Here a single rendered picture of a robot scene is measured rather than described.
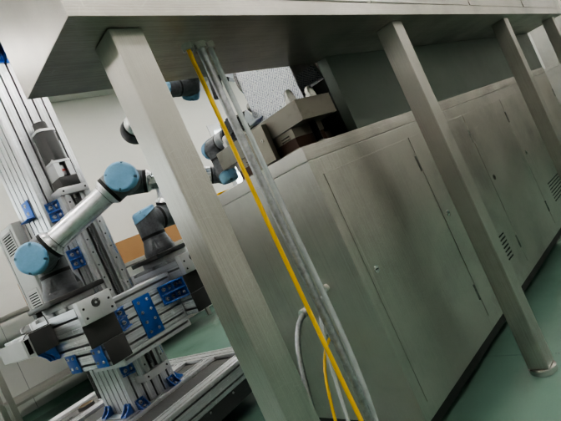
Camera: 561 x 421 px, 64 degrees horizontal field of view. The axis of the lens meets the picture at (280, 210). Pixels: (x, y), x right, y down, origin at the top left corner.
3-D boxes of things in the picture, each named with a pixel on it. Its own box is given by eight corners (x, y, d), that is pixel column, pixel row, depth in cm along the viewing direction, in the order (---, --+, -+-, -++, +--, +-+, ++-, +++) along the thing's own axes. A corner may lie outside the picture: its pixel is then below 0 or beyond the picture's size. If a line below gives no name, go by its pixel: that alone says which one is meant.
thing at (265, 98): (265, 140, 161) (245, 93, 161) (310, 111, 144) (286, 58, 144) (265, 140, 161) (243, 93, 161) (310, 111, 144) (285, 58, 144)
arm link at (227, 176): (238, 180, 189) (227, 156, 189) (240, 176, 178) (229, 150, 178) (220, 188, 187) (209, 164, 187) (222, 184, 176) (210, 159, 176)
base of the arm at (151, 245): (140, 261, 216) (132, 243, 216) (164, 251, 227) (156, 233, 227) (158, 253, 206) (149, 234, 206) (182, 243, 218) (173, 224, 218)
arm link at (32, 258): (42, 280, 171) (148, 181, 182) (27, 283, 157) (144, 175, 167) (18, 258, 170) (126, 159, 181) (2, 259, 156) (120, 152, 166)
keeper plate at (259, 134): (260, 169, 139) (245, 137, 139) (280, 158, 131) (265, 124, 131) (255, 172, 137) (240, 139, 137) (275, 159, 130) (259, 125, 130)
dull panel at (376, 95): (536, 69, 294) (521, 36, 294) (542, 67, 291) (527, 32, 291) (348, 133, 139) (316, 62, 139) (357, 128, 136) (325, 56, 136)
